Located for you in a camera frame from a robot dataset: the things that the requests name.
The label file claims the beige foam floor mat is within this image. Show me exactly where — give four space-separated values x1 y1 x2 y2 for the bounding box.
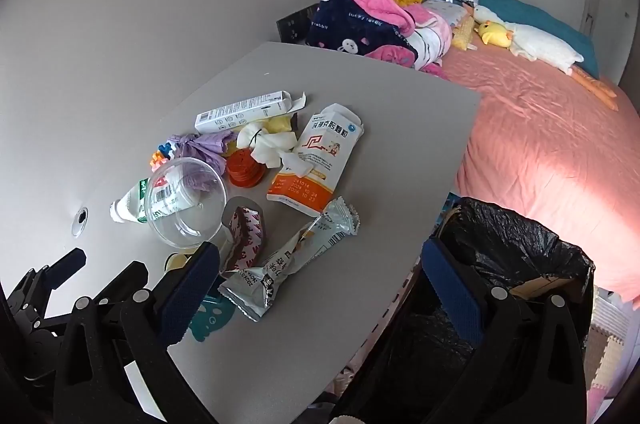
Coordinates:
584 284 640 405

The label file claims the pale yellow small object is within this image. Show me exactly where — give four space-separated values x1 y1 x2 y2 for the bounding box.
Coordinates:
165 251 193 275

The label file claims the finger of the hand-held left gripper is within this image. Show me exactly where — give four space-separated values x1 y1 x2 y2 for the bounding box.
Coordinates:
9 248 87 305
75 260 150 303

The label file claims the yellow dotted cushion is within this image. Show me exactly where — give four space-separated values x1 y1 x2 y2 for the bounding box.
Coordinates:
451 15 478 52

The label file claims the white tissue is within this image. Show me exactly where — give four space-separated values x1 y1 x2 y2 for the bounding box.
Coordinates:
236 119 298 168

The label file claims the black trash bag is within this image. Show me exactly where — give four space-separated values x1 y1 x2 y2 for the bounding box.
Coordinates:
332 197 596 424

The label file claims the purple plastic bag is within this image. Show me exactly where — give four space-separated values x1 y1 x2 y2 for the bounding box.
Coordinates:
167 129 238 195

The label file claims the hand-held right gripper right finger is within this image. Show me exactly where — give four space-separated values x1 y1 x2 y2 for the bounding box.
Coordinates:
415 237 589 424

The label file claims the white and orange medicine box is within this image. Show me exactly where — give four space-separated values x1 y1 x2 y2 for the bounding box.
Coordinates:
266 103 364 215

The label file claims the white cartoon printed blanket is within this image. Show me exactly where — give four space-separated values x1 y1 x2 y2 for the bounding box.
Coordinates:
407 0 468 72

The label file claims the round metal grommet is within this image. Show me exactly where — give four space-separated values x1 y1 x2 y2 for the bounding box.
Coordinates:
70 207 90 236

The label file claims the teal cartoon sticker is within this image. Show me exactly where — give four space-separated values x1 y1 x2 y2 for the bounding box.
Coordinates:
187 291 236 345

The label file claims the black plastic crate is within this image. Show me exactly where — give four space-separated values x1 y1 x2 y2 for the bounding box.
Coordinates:
276 3 321 48

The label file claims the silver snack wrapper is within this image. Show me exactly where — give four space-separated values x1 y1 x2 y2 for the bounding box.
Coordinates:
217 197 361 322

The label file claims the teal pillow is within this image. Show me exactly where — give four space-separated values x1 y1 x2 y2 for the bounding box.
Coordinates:
477 0 601 79

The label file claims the orange bottle cap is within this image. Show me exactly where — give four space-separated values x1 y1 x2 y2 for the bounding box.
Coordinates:
227 147 266 189

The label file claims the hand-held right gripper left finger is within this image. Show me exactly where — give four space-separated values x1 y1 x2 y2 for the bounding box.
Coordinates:
52 241 222 424

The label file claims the light patterned pillow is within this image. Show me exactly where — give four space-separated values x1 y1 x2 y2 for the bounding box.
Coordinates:
422 0 471 28

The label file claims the clear plastic water bottle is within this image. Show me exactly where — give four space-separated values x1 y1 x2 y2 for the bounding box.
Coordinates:
110 177 173 225

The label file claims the pile of clothes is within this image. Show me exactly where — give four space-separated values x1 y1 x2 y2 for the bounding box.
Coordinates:
305 0 421 70

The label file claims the yellow packet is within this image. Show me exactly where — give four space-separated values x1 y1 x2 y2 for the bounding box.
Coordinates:
262 114 301 137

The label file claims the red and white wrapper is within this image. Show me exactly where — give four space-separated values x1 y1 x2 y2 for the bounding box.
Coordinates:
220 199 267 276

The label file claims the pink fleece cloth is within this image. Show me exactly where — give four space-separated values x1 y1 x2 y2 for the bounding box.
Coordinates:
350 0 426 36

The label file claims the pink foam floor mat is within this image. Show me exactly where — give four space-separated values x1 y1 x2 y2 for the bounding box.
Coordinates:
585 384 618 424

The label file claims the yellow duck plush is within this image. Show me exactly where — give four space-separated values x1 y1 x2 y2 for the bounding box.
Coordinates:
475 20 515 50

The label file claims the white goose plush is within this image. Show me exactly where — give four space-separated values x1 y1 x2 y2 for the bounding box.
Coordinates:
472 4 620 109

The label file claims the clear plastic cup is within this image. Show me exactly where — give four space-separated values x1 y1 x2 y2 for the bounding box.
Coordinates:
145 157 229 250

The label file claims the pink bed sheet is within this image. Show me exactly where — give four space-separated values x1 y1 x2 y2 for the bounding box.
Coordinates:
425 44 640 300

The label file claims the colourful block toy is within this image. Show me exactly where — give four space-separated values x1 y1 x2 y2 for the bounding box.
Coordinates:
147 141 179 170

